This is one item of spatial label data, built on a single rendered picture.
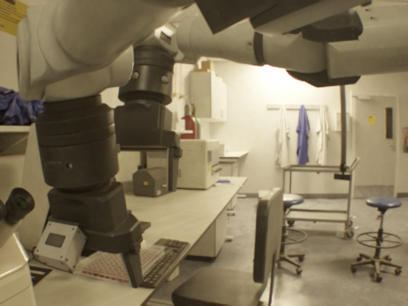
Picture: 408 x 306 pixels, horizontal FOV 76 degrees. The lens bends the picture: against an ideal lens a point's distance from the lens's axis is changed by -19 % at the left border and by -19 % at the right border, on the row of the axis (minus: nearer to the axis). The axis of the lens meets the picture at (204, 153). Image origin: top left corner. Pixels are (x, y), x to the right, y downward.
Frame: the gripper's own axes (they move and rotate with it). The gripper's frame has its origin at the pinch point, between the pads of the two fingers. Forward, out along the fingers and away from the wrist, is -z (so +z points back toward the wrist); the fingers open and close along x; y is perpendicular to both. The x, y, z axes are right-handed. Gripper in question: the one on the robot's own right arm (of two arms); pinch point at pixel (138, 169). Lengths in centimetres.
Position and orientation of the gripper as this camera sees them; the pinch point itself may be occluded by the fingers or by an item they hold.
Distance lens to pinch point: 48.3
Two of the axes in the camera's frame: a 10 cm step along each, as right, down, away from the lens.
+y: -2.3, -1.5, -9.6
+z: 0.5, -9.9, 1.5
